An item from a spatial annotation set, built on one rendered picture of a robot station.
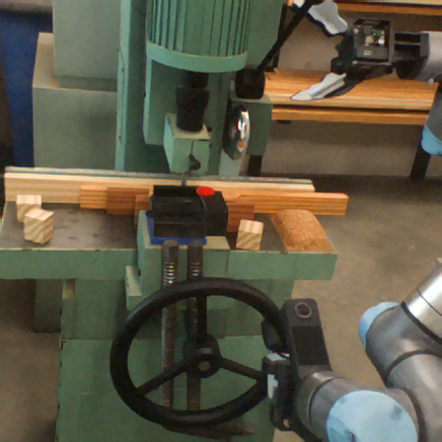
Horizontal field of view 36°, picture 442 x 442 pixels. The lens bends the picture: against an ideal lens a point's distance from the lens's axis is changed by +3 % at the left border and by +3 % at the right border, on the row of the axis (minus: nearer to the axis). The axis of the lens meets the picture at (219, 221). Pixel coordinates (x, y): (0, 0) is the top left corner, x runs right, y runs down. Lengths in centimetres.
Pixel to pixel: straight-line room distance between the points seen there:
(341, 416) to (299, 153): 324
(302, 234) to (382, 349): 44
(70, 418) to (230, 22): 79
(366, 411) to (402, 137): 346
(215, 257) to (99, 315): 27
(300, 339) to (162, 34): 56
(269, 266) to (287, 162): 269
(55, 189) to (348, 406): 77
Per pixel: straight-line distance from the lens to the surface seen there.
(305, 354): 88
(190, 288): 100
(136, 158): 147
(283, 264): 124
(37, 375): 231
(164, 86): 133
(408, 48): 114
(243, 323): 130
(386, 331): 88
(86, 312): 124
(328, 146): 395
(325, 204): 139
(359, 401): 73
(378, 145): 407
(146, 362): 132
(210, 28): 114
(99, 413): 139
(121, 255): 118
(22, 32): 291
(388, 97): 347
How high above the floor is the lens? 149
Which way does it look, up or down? 27 degrees down
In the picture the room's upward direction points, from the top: 8 degrees clockwise
